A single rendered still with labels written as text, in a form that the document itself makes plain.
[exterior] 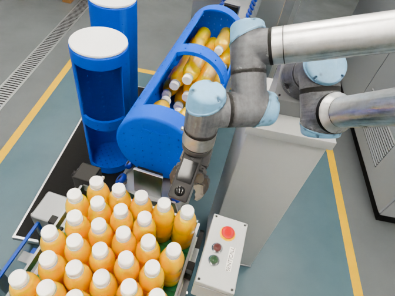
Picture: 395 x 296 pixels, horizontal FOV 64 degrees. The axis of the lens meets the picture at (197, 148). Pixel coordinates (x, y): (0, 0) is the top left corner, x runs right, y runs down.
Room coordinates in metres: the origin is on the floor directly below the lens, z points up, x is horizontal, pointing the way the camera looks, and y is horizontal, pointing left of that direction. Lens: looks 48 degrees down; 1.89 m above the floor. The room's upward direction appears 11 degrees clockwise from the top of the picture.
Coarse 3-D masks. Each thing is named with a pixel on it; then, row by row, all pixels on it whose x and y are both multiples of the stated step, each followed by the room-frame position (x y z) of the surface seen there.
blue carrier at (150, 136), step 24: (192, 24) 1.35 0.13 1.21; (216, 24) 1.53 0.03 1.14; (192, 48) 1.11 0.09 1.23; (168, 72) 1.18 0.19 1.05; (144, 96) 0.81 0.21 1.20; (144, 120) 0.68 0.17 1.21; (168, 120) 0.69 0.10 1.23; (120, 144) 0.69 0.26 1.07; (144, 144) 0.68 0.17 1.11; (168, 144) 0.67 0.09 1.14; (168, 168) 0.67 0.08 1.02
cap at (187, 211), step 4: (188, 204) 0.50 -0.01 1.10; (184, 208) 0.48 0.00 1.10; (188, 208) 0.49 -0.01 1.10; (192, 208) 0.49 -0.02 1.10; (180, 212) 0.47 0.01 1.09; (184, 212) 0.47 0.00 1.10; (188, 212) 0.47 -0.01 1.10; (192, 212) 0.48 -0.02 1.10; (184, 216) 0.46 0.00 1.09; (188, 216) 0.46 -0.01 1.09
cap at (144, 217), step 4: (140, 212) 0.44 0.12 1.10; (144, 212) 0.45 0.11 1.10; (148, 212) 0.45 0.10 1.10; (140, 216) 0.43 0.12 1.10; (144, 216) 0.43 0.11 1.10; (148, 216) 0.44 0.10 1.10; (140, 220) 0.42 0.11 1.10; (144, 220) 0.42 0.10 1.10; (148, 220) 0.42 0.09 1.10; (140, 224) 0.42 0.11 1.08; (144, 224) 0.42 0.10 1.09
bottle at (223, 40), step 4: (224, 28) 1.51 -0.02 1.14; (228, 28) 1.51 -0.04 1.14; (220, 32) 1.47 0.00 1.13; (224, 32) 1.46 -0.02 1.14; (228, 32) 1.47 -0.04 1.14; (220, 36) 1.42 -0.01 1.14; (224, 36) 1.42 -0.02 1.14; (228, 36) 1.44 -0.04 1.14; (216, 40) 1.39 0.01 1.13; (220, 40) 1.38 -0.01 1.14; (224, 40) 1.39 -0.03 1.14; (228, 40) 1.42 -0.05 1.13; (216, 44) 1.37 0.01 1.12; (220, 44) 1.36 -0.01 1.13; (224, 44) 1.37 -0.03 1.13; (228, 44) 1.40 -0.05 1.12; (224, 48) 1.36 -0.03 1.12
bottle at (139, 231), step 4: (136, 220) 0.43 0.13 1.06; (152, 220) 0.44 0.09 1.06; (136, 224) 0.42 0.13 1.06; (148, 224) 0.42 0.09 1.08; (152, 224) 0.43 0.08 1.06; (132, 228) 0.42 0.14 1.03; (136, 228) 0.41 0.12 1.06; (140, 228) 0.41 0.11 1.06; (144, 228) 0.41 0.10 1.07; (148, 228) 0.42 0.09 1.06; (152, 228) 0.42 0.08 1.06; (132, 232) 0.42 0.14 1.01; (136, 232) 0.41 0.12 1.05; (140, 232) 0.41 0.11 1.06; (144, 232) 0.41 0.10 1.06; (148, 232) 0.41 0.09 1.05; (152, 232) 0.42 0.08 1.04; (136, 236) 0.40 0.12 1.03; (140, 236) 0.40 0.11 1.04; (136, 240) 0.40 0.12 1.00
